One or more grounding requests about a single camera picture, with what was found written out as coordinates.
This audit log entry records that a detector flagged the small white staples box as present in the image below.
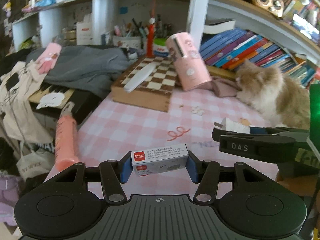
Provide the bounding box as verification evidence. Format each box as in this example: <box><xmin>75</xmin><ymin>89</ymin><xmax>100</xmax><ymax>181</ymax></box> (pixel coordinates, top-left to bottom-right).
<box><xmin>131</xmin><ymin>144</ymin><xmax>189</xmax><ymax>177</ymax></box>

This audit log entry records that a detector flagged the white charger plug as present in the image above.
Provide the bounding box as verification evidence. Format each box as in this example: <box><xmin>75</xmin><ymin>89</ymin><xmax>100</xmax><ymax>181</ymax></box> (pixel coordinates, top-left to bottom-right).
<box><xmin>214</xmin><ymin>118</ymin><xmax>251</xmax><ymax>134</ymax></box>

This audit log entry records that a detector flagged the orange white cat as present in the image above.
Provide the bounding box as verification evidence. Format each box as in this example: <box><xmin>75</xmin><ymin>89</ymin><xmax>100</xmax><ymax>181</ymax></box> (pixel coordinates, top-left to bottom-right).
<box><xmin>236</xmin><ymin>60</ymin><xmax>310</xmax><ymax>129</ymax></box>

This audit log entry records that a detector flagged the pink checkered tablecloth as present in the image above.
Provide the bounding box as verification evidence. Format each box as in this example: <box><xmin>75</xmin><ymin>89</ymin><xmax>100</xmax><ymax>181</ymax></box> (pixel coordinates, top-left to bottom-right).
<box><xmin>44</xmin><ymin>84</ymin><xmax>283</xmax><ymax>198</ymax></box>

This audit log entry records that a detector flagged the pink tube bottle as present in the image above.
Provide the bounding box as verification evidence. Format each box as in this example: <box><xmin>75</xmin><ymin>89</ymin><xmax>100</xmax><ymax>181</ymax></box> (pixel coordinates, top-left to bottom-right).
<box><xmin>55</xmin><ymin>101</ymin><xmax>79</xmax><ymax>172</ymax></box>

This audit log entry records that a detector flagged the mauve folded cloth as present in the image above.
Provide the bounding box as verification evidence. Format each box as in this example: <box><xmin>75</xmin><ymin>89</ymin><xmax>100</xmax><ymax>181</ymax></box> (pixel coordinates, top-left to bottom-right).
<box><xmin>198</xmin><ymin>76</ymin><xmax>240</xmax><ymax>98</ymax></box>

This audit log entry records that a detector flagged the wooden chess board box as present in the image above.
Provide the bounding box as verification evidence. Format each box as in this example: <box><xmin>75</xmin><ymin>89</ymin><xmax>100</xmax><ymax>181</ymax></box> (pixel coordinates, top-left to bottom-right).
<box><xmin>111</xmin><ymin>56</ymin><xmax>177</xmax><ymax>112</ymax></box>

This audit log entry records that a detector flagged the white flat case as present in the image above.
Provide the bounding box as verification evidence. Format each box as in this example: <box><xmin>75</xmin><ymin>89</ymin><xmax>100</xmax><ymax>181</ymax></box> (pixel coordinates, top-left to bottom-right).
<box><xmin>124</xmin><ymin>62</ymin><xmax>157</xmax><ymax>93</ymax></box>

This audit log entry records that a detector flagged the pink cylindrical tin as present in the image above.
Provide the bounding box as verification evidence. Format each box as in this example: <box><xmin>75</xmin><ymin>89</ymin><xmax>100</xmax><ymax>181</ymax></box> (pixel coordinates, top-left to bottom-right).
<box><xmin>165</xmin><ymin>32</ymin><xmax>212</xmax><ymax>91</ymax></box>

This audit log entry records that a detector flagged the row of books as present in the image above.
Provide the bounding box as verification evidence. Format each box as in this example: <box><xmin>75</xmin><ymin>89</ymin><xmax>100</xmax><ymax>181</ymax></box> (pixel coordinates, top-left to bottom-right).
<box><xmin>200</xmin><ymin>28</ymin><xmax>319</xmax><ymax>87</ymax></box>

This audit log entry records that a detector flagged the grey cloth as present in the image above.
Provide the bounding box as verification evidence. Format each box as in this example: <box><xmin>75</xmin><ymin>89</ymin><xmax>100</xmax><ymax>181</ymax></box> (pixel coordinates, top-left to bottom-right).
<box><xmin>24</xmin><ymin>45</ymin><xmax>138</xmax><ymax>100</ymax></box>

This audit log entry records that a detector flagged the white tote bag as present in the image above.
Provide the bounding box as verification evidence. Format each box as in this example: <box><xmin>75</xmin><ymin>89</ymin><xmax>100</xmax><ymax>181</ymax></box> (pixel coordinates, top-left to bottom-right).
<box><xmin>1</xmin><ymin>61</ymin><xmax>53</xmax><ymax>144</ymax></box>

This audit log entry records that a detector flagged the red tassel ornament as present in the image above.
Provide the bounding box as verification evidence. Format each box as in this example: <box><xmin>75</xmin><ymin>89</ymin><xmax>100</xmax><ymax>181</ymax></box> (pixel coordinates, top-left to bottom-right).
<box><xmin>146</xmin><ymin>17</ymin><xmax>156</xmax><ymax>57</ymax></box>

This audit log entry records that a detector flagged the white pen holder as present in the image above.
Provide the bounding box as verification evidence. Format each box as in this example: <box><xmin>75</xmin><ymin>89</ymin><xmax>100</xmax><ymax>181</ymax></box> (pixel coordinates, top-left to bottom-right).
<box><xmin>112</xmin><ymin>35</ymin><xmax>142</xmax><ymax>49</ymax></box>

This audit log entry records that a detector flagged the pink glove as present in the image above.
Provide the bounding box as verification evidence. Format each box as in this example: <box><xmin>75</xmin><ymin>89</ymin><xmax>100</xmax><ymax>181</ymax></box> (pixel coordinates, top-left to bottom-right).
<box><xmin>35</xmin><ymin>43</ymin><xmax>62</xmax><ymax>74</ymax></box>

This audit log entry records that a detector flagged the white shelf unit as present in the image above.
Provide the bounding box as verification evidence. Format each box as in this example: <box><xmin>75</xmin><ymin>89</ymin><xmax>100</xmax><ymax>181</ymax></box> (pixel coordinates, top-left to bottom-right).
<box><xmin>12</xmin><ymin>0</ymin><xmax>319</xmax><ymax>64</ymax></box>

